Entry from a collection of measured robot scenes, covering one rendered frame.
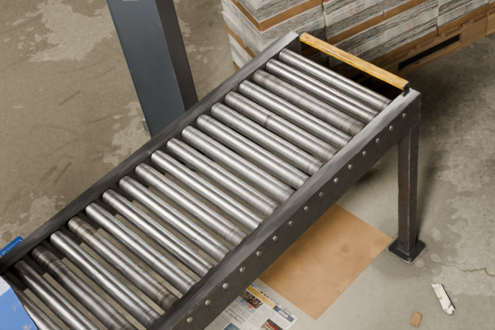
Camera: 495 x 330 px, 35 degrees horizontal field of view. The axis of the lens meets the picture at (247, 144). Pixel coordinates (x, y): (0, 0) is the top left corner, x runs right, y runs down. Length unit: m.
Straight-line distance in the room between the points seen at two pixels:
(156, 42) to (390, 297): 1.28
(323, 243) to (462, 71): 1.15
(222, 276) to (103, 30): 2.47
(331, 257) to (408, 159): 0.61
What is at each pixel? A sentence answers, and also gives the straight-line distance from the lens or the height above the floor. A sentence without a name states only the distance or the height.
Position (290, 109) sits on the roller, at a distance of 2.44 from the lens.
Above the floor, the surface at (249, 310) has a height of 0.01.
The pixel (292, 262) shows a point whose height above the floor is 0.00.
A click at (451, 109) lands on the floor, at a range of 3.56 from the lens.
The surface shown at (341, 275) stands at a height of 0.00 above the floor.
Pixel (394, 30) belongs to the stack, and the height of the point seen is 0.30.
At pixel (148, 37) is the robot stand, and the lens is 2.98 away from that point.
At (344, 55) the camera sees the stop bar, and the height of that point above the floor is 0.82.
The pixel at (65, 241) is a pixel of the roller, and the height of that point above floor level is 0.80.
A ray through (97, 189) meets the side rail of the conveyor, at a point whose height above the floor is 0.80.
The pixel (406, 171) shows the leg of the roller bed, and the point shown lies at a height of 0.47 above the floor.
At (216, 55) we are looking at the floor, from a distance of 3.95.
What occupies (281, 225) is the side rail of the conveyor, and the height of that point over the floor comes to 0.80.
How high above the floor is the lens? 2.49
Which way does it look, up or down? 46 degrees down
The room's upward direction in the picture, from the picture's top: 11 degrees counter-clockwise
